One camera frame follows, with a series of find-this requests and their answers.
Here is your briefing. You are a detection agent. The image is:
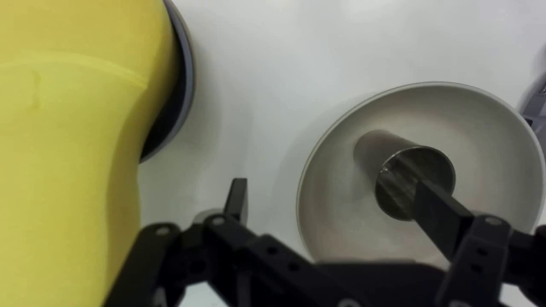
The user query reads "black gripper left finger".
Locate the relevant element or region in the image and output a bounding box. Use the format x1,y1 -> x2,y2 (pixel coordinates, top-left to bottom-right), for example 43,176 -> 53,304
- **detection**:
223,178 -> 247,222

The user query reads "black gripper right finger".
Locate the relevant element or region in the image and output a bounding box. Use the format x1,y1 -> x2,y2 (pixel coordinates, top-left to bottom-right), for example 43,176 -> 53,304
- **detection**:
391,161 -> 474,260

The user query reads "small silver metal cup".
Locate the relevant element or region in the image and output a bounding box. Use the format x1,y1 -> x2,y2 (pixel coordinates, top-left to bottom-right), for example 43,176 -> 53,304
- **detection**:
353,130 -> 455,222

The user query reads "beige plate left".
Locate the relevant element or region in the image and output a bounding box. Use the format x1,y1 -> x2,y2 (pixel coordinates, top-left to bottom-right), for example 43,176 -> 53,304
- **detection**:
297,82 -> 544,267

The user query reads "beige and grey bowl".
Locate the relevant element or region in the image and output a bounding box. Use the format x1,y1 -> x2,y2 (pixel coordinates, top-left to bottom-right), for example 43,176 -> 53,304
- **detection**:
140,0 -> 196,163

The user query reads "grey game controller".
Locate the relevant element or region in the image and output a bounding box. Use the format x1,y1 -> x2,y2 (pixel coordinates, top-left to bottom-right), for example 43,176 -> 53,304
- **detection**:
520,79 -> 546,135

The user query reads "yellow sponge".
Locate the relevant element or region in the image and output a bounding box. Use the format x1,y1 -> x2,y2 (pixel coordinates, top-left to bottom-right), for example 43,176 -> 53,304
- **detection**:
0,0 -> 176,307

